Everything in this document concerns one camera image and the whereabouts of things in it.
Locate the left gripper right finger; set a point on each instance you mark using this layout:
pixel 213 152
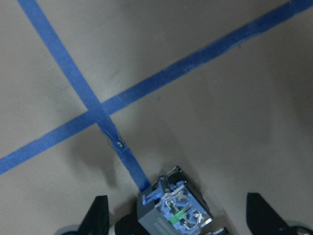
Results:
pixel 262 219

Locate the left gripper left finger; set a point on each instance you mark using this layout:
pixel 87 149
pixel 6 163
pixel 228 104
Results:
pixel 96 221

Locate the green push button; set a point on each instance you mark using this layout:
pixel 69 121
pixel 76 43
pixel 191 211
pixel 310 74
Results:
pixel 170 206

